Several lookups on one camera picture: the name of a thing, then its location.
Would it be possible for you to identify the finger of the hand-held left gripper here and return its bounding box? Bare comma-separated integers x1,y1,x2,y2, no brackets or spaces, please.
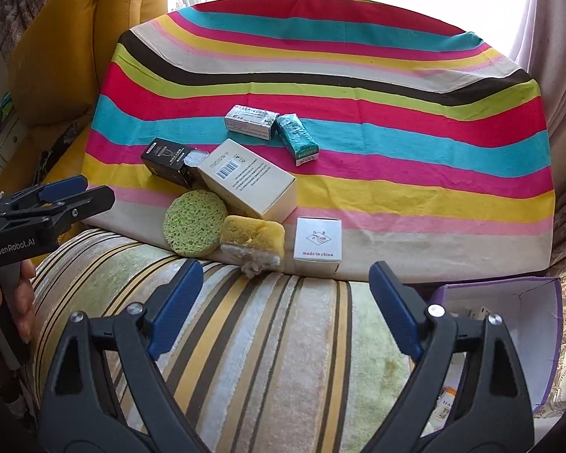
0,176,89,213
0,185,116,242

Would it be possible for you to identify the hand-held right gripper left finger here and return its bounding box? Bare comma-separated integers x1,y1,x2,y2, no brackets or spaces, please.
38,259,208,453

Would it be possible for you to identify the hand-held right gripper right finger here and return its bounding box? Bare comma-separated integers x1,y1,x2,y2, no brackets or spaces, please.
368,260,536,453

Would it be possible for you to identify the round green sponge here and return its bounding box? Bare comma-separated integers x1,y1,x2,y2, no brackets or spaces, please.
163,191,230,258

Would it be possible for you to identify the black box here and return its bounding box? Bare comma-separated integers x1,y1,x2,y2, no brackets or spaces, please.
140,140,211,188

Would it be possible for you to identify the white box diamond logo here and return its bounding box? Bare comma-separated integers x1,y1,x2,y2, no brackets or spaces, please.
294,217,343,265

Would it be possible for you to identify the yellow sponge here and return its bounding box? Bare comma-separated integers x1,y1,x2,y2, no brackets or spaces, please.
220,215,286,279

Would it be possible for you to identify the purple cardboard box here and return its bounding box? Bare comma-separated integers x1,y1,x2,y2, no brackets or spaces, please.
429,277,564,416

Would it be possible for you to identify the large beige box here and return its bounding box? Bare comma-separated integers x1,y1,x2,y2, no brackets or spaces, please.
197,139,297,223

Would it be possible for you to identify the white box green print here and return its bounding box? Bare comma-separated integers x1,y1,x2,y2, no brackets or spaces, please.
225,105,280,141

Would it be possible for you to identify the teal green box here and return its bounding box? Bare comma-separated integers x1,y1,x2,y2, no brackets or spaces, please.
274,114,320,167

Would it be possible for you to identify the person's left hand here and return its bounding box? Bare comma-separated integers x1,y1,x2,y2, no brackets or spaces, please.
0,260,37,356

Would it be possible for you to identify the dark cloth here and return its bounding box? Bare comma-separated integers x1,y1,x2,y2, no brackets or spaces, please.
37,118,92,185

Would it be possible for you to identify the white drawer cabinet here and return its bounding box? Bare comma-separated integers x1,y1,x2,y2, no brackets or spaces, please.
0,97,29,182

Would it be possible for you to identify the striped plush towel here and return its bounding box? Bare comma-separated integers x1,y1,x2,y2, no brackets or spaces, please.
31,229,454,453

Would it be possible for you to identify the yellow armchair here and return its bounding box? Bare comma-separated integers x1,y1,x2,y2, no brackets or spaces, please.
7,0,168,227

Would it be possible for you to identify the floral curtain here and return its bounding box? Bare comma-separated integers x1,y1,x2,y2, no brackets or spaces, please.
0,0,107,64

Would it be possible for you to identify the colourful striped cloth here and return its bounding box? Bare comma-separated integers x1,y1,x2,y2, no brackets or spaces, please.
82,0,556,281

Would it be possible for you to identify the pink curtain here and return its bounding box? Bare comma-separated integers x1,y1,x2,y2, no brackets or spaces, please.
509,0,566,265

